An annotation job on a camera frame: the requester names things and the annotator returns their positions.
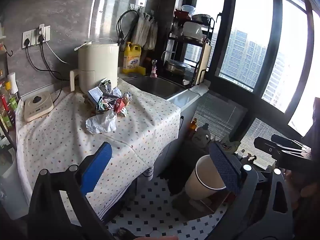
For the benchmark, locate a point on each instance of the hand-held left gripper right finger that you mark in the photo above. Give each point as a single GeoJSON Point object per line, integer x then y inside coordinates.
{"type": "Point", "coordinates": [225, 167]}

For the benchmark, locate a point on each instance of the white bowl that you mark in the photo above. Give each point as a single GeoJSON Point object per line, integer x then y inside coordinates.
{"type": "Point", "coordinates": [192, 30]}

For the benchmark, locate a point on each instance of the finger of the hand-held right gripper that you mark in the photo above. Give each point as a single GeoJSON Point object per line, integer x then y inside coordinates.
{"type": "Point", "coordinates": [267, 147]}
{"type": "Point", "coordinates": [286, 141]}

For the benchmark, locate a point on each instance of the black dish rack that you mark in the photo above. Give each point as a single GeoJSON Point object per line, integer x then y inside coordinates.
{"type": "Point", "coordinates": [175, 38]}

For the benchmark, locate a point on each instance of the steel pot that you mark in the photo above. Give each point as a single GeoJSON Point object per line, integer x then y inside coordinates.
{"type": "Point", "coordinates": [175, 66]}

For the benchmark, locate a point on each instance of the person's right hand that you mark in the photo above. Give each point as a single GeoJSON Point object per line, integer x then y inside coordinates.
{"type": "Point", "coordinates": [306, 192]}

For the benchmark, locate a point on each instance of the black window frame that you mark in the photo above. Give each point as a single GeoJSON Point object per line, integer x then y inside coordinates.
{"type": "Point", "coordinates": [226, 30]}

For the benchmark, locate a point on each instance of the white plastic bin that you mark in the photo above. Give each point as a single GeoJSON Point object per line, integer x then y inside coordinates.
{"type": "Point", "coordinates": [12, 190]}

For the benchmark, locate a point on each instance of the wall socket with white plug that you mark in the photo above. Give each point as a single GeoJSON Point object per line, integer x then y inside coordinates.
{"type": "Point", "coordinates": [46, 33]}

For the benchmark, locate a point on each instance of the wall socket with black plug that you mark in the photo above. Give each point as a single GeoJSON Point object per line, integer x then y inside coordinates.
{"type": "Point", "coordinates": [28, 39]}

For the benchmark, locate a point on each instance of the white paper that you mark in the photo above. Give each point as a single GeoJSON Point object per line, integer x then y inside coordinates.
{"type": "Point", "coordinates": [101, 123]}

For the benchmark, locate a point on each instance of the yellow plastic holder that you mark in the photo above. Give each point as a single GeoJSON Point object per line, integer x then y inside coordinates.
{"type": "Point", "coordinates": [141, 70]}

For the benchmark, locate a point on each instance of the pink figurine bottle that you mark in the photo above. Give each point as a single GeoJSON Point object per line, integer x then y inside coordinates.
{"type": "Point", "coordinates": [154, 70]}

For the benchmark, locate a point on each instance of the white laundry detergent bottle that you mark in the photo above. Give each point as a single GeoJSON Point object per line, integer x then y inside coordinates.
{"type": "Point", "coordinates": [201, 136]}

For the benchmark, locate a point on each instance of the white sink cabinet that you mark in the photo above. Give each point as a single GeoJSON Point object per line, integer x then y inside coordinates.
{"type": "Point", "coordinates": [186, 105]}

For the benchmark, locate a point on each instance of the hanging plastic bags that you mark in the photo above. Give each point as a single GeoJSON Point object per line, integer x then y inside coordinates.
{"type": "Point", "coordinates": [145, 32]}

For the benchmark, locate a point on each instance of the large paper cup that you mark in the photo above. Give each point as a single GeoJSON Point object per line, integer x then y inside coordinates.
{"type": "Point", "coordinates": [200, 180]}

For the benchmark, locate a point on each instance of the floral tablecloth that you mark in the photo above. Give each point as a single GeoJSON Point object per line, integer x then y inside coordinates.
{"type": "Point", "coordinates": [140, 125]}

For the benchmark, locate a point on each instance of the white folded cloth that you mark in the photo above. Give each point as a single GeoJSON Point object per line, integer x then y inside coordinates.
{"type": "Point", "coordinates": [198, 88]}

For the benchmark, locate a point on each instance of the yellow green refill pouch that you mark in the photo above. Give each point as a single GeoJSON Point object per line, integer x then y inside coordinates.
{"type": "Point", "coordinates": [230, 146]}

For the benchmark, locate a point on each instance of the green foil wrapper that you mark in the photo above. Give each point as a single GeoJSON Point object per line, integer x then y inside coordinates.
{"type": "Point", "coordinates": [105, 86]}

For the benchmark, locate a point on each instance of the red wrapper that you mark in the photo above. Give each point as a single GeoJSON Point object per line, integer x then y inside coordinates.
{"type": "Point", "coordinates": [121, 106]}

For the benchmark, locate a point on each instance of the row of condiment bottles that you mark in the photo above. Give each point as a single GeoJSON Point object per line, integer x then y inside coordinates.
{"type": "Point", "coordinates": [7, 107]}

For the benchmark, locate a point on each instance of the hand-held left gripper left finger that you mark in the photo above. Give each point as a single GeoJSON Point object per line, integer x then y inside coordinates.
{"type": "Point", "coordinates": [96, 167]}

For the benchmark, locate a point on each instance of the yellow detergent bottle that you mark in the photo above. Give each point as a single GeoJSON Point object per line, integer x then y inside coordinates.
{"type": "Point", "coordinates": [132, 60]}

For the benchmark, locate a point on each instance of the blue white medicine box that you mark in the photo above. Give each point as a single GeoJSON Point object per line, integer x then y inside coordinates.
{"type": "Point", "coordinates": [93, 95]}

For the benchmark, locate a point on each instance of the cream air fryer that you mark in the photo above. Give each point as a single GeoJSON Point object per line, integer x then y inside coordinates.
{"type": "Point", "coordinates": [97, 62]}

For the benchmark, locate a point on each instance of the silver printed wrapper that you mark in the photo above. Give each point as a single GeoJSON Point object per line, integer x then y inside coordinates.
{"type": "Point", "coordinates": [105, 103]}

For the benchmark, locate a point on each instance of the steel sink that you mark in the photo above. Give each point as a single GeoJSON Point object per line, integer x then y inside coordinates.
{"type": "Point", "coordinates": [152, 86]}

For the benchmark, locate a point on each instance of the clear bowl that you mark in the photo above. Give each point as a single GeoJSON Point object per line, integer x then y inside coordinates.
{"type": "Point", "coordinates": [188, 8]}

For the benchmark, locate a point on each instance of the cream cutting board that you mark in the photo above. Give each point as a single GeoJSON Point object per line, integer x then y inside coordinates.
{"type": "Point", "coordinates": [203, 62]}

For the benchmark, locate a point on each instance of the orange bottle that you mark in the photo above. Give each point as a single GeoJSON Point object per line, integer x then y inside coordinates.
{"type": "Point", "coordinates": [193, 125]}

